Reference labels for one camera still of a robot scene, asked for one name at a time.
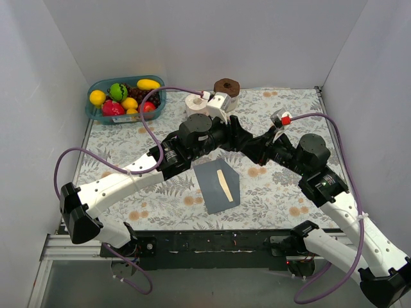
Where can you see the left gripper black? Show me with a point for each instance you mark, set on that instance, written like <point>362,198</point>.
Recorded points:
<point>232,133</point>

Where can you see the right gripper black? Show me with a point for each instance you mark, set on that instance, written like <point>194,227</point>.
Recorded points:
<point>268,147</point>

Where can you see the cream letter paper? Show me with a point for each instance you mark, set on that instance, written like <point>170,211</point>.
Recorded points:
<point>224,185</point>

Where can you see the grey envelope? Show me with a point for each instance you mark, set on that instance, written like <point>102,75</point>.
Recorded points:
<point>214,198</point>

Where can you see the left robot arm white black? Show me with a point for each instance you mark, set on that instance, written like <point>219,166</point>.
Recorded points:
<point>81,207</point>

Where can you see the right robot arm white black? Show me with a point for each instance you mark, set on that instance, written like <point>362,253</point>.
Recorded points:
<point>380,268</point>

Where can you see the brown toilet paper roll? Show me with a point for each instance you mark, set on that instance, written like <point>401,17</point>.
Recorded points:
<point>230,87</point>

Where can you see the floral table mat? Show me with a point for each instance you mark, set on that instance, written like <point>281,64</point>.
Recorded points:
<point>270,195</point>

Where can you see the white toilet paper roll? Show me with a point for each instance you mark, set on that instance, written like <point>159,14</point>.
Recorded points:
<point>195,105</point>

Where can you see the red apple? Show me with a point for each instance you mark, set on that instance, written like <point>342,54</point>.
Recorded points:
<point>148,106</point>

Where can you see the yellow mango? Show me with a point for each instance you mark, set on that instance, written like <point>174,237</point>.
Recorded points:
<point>147,84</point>

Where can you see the small yellow fruit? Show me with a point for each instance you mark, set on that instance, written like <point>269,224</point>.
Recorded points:
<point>131,111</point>

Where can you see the dark purple grapes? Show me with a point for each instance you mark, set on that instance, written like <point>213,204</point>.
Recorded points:
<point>139,95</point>

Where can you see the yellow lemon centre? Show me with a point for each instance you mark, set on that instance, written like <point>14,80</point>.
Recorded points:
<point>129,103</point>

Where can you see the yellow lemon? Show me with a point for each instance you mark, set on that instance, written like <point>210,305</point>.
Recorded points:
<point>129,103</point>
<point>97,98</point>

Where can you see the teal plastic fruit basket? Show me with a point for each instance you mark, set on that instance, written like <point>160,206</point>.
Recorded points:
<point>95,114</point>

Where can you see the green watermelon ball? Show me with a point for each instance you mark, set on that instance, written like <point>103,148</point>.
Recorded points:
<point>118,92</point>

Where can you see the pink dragon fruit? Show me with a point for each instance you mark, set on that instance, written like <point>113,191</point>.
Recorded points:
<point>112,108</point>

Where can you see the yellow lemon left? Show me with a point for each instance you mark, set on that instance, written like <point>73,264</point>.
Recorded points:
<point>97,98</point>

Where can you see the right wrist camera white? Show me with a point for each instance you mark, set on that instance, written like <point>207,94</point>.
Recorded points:
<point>280,119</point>

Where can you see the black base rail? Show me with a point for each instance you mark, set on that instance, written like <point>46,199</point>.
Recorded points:
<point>219,249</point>

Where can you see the aluminium frame rail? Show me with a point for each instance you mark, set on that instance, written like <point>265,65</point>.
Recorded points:
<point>77,276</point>

